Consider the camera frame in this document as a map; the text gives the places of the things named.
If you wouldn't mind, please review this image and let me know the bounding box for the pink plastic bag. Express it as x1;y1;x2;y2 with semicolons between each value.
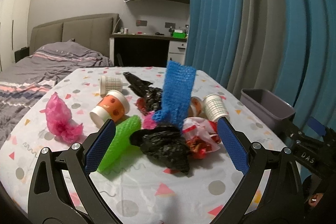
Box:
45;92;84;144
142;111;157;130

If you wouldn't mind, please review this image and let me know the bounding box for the green foam net sleeve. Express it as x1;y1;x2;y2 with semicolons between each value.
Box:
97;115;142;173

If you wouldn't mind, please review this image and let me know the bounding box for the red white plastic bag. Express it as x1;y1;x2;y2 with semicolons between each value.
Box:
182;117;221;159

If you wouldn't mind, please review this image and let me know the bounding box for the grid paper cup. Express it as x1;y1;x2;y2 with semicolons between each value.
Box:
100;76;123;96
203;94;229;122

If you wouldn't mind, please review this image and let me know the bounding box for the orange apple paper cup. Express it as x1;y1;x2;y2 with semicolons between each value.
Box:
89;90;130;128

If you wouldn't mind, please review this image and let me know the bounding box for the black plastic bag front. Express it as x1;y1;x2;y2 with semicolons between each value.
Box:
129;123;191;175

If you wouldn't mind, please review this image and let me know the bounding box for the black plastic bag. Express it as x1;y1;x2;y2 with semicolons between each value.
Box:
129;123;191;175
123;72;162;115

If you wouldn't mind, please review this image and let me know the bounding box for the blue foam net sleeve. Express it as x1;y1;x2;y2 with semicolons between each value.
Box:
153;61;197;130

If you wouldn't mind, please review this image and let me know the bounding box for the purple plastic trash bin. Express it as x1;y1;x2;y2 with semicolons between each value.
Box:
240;89;295;133

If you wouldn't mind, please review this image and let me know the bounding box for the patterned white tablecloth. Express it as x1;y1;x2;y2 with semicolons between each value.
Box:
1;67;284;223

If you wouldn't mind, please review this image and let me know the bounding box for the bed with grey bedding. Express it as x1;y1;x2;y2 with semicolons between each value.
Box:
0;40;113;144

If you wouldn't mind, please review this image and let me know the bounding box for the blue grey curtain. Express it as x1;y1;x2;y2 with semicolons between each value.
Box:
185;0;335;138

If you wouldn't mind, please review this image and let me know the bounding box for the dark desk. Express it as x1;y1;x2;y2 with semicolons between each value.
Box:
109;34;187;68

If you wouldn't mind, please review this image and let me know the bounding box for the white drawer cabinet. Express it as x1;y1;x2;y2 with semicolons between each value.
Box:
167;41;187;65

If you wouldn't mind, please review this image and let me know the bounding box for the grey upholstered headboard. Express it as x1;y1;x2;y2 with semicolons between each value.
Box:
29;13;120;57

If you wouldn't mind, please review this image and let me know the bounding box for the green box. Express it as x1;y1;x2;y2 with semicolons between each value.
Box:
173;30;187;39

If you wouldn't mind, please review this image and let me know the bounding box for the white wardrobe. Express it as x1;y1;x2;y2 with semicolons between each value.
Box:
1;0;31;71

